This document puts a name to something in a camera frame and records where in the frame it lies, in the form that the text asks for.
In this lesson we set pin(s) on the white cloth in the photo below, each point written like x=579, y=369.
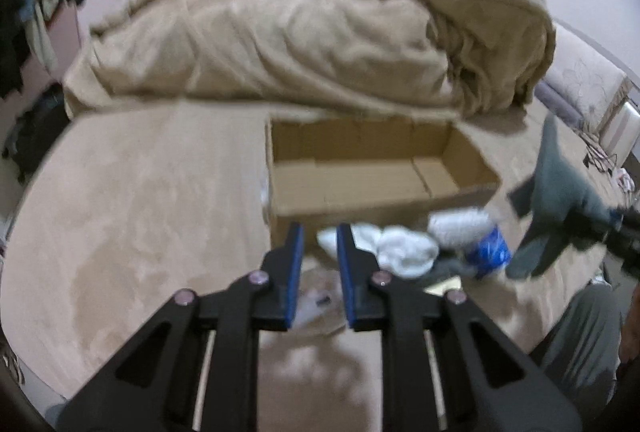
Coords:
x=403, y=252

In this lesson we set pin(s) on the clear plastic snack bag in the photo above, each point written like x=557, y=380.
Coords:
x=320, y=306

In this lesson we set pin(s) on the beige fleece blanket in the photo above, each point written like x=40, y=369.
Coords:
x=372, y=56

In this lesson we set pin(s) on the brown cardboard box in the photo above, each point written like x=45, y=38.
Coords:
x=392, y=171

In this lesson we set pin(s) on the grey trouser leg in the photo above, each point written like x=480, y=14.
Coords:
x=580, y=354

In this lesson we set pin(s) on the beige bed mattress cover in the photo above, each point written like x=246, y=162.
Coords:
x=133, y=205

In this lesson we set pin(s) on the black bag on floor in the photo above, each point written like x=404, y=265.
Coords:
x=35, y=132

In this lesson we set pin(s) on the grey knitted sock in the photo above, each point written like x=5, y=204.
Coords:
x=549, y=195

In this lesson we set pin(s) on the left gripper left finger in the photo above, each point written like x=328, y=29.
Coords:
x=194, y=353

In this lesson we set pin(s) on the blue tissue pack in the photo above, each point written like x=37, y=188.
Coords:
x=489, y=255

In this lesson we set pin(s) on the white floral pillow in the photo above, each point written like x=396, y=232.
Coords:
x=586, y=79

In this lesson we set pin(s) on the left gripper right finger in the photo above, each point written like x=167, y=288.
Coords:
x=446, y=364

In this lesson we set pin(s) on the white fluffy sock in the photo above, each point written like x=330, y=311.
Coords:
x=459, y=228

